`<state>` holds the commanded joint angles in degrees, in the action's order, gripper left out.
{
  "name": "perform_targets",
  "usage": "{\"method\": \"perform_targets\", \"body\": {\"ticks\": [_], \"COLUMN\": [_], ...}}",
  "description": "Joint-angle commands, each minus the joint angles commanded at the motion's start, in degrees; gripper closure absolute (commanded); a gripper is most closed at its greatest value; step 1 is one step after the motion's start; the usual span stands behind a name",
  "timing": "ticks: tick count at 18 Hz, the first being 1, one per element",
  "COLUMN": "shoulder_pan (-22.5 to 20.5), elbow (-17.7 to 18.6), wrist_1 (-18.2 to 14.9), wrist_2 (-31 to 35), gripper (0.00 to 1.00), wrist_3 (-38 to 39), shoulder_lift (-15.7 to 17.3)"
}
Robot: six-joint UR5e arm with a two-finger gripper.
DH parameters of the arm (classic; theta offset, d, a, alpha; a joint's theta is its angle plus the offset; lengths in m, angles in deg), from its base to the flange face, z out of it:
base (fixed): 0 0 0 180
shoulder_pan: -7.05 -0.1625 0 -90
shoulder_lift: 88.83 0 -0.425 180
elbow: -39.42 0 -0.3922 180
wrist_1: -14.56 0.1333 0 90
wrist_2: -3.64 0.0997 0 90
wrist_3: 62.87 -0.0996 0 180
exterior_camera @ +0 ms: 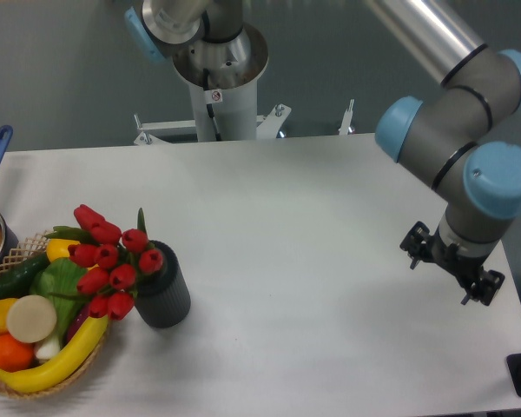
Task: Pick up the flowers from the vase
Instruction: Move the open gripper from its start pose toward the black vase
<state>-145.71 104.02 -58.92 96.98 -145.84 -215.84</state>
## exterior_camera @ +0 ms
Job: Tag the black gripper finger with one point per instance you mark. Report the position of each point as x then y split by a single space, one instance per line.
416 244
481 286

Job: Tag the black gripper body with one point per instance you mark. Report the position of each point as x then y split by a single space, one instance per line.
467 271

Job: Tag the red tulip bouquet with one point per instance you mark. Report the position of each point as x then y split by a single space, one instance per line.
117 261

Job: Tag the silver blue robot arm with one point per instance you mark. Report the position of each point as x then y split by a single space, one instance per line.
439 143

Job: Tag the dark grey ribbed vase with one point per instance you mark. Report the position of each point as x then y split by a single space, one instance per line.
164 300

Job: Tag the purple eggplant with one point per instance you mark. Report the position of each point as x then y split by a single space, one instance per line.
80 318

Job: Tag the yellow bell pepper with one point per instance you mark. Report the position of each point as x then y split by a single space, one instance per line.
59 248

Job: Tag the green bok choy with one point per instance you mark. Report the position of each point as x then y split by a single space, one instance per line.
60 277

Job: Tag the woven wicker basket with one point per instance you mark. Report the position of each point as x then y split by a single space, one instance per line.
32 246

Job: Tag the green cucumber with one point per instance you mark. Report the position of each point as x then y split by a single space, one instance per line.
16 281

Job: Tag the yellow banana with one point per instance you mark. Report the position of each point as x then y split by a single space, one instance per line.
72 358

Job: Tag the orange fruit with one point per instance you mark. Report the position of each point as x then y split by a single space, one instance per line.
15 355

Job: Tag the white metal mounting frame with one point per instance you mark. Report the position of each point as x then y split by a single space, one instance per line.
213 126

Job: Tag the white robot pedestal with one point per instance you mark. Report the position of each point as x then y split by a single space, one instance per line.
224 74

